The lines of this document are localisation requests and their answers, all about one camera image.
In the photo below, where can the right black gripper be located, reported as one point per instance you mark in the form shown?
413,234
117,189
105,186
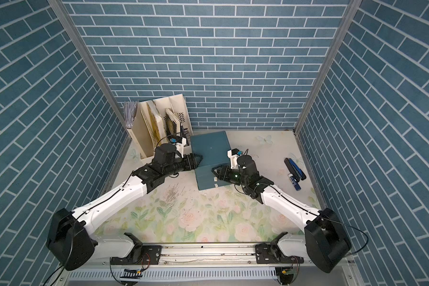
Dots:
219,174

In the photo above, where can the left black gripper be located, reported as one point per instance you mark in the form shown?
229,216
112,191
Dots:
195,165

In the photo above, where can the teal three-drawer cabinet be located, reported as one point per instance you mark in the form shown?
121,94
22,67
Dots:
213,147

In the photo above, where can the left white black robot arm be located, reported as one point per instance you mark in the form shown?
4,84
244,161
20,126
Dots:
71,238

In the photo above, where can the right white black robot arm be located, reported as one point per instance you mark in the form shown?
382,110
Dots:
325,242

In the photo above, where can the dark sunflower cover book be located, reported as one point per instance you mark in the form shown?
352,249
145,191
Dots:
173,124

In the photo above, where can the yellow cover book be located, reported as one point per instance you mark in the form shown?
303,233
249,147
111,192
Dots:
157,124

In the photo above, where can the floral table mat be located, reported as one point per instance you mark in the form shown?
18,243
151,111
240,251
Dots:
178,212

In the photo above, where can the white file organizer rack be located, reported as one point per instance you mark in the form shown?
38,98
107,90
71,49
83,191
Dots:
141,131

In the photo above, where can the small blue white tube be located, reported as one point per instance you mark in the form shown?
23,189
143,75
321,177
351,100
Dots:
295,184

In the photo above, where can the black stapler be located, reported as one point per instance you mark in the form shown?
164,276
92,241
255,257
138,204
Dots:
292,169

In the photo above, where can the blue stapler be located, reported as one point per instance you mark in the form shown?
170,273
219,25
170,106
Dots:
299,168

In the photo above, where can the purple striped folder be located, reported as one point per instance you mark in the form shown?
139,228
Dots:
130,112

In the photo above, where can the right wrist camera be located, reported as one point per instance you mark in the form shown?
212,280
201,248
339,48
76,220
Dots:
233,155

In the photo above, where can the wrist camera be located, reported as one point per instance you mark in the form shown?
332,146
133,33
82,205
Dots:
179,143
233,155

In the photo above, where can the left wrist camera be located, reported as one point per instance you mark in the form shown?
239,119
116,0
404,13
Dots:
179,143

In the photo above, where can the aluminium mounting rail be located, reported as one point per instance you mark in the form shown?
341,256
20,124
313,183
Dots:
207,254

